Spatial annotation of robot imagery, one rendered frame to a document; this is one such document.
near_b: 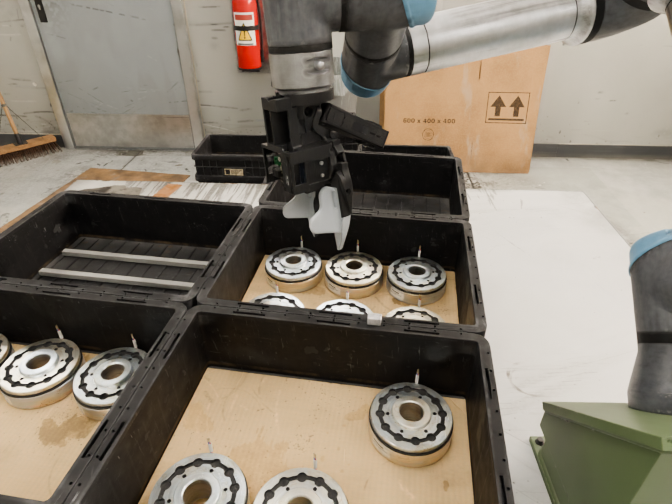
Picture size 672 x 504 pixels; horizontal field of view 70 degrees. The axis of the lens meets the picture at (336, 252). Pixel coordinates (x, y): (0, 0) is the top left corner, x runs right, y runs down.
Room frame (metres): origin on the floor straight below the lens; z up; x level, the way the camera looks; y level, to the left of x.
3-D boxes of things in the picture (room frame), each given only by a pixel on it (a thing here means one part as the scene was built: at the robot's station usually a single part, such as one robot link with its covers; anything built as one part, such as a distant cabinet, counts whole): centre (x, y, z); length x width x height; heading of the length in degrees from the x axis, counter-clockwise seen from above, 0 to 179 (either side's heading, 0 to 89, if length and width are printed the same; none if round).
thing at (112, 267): (0.70, 0.37, 0.87); 0.40 x 0.30 x 0.11; 81
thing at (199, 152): (2.30, 0.49, 0.31); 0.40 x 0.30 x 0.34; 87
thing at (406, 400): (0.38, -0.09, 0.86); 0.05 x 0.05 x 0.01
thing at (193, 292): (0.70, 0.37, 0.92); 0.40 x 0.30 x 0.02; 81
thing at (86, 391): (0.45, 0.30, 0.86); 0.10 x 0.10 x 0.01
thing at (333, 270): (0.70, -0.03, 0.86); 0.10 x 0.10 x 0.01
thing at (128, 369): (0.45, 0.30, 0.86); 0.05 x 0.05 x 0.01
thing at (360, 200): (0.93, -0.07, 0.87); 0.40 x 0.30 x 0.11; 81
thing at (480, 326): (0.63, -0.02, 0.92); 0.40 x 0.30 x 0.02; 81
